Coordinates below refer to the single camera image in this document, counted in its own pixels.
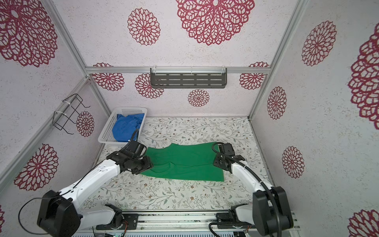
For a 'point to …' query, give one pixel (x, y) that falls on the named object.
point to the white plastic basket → (107, 137)
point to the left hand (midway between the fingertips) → (150, 168)
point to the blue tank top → (124, 127)
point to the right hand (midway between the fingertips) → (218, 160)
